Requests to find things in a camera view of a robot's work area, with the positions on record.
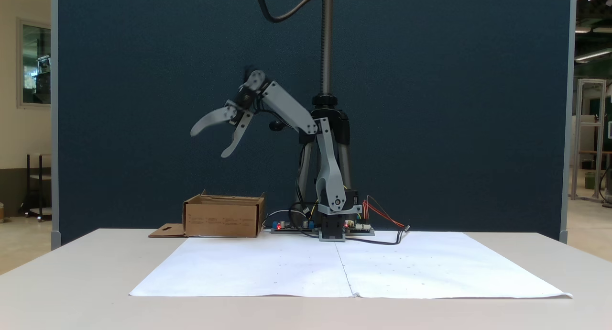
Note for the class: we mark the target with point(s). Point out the black shelf cart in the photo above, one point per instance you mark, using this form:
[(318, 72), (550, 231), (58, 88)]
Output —
[(27, 186)]

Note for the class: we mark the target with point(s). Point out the green bin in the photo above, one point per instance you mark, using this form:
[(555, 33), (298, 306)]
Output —
[(590, 181)]

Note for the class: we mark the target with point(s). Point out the black tripod with metal pole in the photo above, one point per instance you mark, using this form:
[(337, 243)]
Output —
[(326, 43)]

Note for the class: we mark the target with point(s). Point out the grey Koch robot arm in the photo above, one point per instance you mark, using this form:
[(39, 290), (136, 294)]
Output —
[(330, 162)]

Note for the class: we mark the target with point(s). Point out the aluminium profile frame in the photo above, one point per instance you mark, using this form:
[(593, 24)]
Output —
[(577, 143)]

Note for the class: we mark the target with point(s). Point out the brown cardboard box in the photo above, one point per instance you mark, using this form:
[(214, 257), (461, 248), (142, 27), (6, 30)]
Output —
[(222, 221)]

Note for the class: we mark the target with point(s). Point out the circuit board with white connectors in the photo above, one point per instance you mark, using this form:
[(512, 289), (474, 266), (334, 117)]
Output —
[(363, 231)]

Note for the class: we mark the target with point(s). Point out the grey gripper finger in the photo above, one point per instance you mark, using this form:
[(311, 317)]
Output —
[(239, 136), (215, 116)]

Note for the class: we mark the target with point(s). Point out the fluorescent ceiling light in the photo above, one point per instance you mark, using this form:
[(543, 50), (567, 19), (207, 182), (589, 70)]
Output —
[(593, 55)]

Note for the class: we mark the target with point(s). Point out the framed wall window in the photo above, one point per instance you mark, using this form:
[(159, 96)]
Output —
[(36, 57)]

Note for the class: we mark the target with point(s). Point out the white paper sheet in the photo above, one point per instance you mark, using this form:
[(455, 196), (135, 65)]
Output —
[(430, 268)]

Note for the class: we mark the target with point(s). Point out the dark blue partition panel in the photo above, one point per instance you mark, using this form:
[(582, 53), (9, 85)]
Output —
[(143, 177)]

